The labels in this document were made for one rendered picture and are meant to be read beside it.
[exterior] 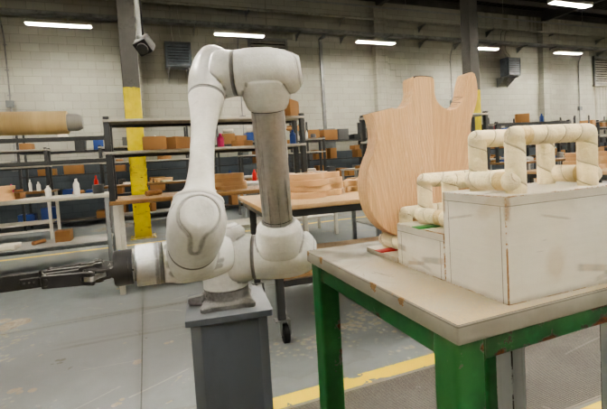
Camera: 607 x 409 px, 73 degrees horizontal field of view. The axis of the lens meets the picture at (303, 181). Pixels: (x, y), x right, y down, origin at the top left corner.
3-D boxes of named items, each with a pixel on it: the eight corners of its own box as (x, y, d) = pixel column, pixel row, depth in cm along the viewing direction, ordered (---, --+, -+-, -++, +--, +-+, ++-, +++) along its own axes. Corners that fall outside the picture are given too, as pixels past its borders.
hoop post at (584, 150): (591, 186, 70) (589, 131, 70) (573, 185, 73) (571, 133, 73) (602, 184, 72) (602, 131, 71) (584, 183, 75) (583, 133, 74)
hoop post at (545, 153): (547, 184, 78) (546, 135, 78) (533, 183, 81) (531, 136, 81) (559, 182, 79) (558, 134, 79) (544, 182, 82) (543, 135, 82)
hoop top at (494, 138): (476, 147, 72) (475, 129, 72) (463, 148, 75) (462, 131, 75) (558, 143, 79) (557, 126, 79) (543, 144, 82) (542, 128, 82)
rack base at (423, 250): (447, 282, 77) (445, 234, 76) (396, 264, 92) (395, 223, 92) (550, 261, 87) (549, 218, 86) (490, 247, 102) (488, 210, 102)
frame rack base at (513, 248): (511, 307, 63) (508, 197, 62) (444, 282, 77) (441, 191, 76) (625, 279, 73) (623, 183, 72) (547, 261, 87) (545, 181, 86)
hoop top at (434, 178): (423, 188, 87) (422, 173, 87) (414, 188, 90) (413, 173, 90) (495, 182, 94) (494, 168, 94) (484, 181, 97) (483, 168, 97)
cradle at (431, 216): (445, 228, 80) (445, 212, 80) (410, 221, 90) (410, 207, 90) (459, 227, 81) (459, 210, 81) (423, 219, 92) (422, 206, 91)
